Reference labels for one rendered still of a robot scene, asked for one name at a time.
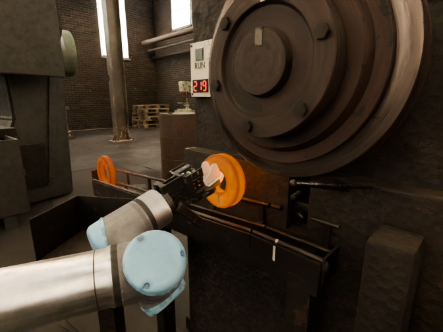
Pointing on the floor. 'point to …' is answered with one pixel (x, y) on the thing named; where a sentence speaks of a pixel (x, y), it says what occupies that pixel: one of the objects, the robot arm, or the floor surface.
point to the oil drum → (175, 139)
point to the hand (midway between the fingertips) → (221, 174)
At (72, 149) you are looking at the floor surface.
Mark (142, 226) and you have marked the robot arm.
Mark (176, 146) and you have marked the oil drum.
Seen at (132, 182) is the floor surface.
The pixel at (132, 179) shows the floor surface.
